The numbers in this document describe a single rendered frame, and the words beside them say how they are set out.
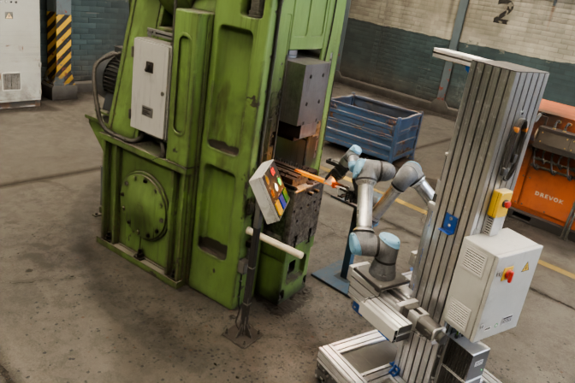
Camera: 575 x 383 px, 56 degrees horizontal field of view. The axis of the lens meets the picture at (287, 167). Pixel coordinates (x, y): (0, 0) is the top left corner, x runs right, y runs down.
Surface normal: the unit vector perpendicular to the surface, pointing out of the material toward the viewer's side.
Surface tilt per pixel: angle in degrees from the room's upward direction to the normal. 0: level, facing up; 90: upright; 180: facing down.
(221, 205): 90
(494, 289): 90
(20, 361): 0
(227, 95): 89
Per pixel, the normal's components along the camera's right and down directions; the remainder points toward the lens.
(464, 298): -0.84, 0.07
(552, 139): -0.68, 0.16
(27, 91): 0.73, 0.33
